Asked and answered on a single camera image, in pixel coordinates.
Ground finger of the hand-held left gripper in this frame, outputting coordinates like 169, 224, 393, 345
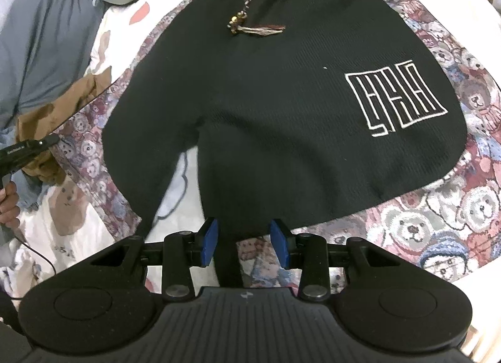
25, 134, 61, 154

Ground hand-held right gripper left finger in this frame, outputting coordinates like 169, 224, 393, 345
65, 217, 219, 302

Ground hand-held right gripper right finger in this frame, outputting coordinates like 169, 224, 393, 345
270, 218, 443, 302

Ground black shorts with bear print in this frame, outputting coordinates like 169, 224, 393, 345
51, 0, 501, 297

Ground person's left hand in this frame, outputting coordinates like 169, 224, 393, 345
0, 181, 21, 227

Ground brown garment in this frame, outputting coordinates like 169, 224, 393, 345
16, 67, 114, 185

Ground cream bear print bed sheet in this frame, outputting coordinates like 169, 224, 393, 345
0, 0, 501, 354

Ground black cable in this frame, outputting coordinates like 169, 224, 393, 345
6, 225, 56, 302

